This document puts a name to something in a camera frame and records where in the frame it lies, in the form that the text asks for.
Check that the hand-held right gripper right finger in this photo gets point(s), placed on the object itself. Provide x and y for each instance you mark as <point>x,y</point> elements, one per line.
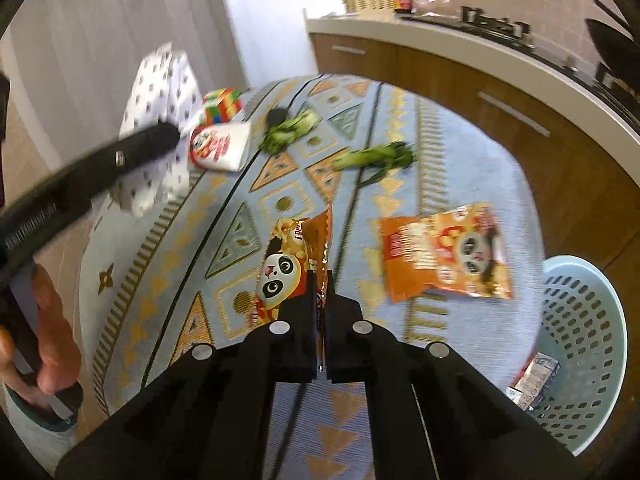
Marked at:
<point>345,320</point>

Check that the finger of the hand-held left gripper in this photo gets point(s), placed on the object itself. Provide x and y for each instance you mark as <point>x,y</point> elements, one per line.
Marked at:
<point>135,152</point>

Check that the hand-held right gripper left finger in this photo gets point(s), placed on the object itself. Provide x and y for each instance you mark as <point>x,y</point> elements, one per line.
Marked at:
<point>300,320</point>

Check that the orange panda snack packet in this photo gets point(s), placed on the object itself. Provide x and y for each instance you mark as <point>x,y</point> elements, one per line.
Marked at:
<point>280,280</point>
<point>440,255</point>

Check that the white dotted chair cover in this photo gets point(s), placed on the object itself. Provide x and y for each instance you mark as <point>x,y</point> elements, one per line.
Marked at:
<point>160,90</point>

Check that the light blue plastic basket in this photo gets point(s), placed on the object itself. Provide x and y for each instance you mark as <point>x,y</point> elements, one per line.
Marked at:
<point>585,310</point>

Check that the person's left forearm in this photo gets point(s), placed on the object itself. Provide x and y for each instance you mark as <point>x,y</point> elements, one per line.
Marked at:
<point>35,440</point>

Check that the person's left hand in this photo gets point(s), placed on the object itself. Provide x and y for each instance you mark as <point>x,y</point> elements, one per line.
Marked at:
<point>52,340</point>

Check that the white paper cup red print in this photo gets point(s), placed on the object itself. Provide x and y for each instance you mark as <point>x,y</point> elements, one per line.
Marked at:
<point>225,147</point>

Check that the colourful puzzle cube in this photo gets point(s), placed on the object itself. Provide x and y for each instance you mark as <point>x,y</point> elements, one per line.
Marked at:
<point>222,105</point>

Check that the white curtain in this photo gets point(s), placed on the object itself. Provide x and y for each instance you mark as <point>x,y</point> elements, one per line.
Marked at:
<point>75,35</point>

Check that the small black object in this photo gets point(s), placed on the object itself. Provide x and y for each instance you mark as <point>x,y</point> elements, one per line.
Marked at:
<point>276,116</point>

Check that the green leafy vegetable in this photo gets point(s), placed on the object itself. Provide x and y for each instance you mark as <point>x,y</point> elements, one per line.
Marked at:
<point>375,157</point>
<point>290,132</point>

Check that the blue patterned tablecloth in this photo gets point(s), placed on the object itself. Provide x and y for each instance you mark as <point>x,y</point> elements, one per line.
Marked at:
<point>450,180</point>

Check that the white paper sheet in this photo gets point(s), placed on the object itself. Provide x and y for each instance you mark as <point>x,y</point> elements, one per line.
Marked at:
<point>334,15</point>

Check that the wooden kitchen cabinet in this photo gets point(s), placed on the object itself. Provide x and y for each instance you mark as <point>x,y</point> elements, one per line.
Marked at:
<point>450,85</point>

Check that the black gas stove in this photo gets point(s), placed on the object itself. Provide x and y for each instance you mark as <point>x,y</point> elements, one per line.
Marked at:
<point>500,25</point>

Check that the black frying pan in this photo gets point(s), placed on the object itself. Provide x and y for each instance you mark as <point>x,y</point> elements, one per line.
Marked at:
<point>615,47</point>

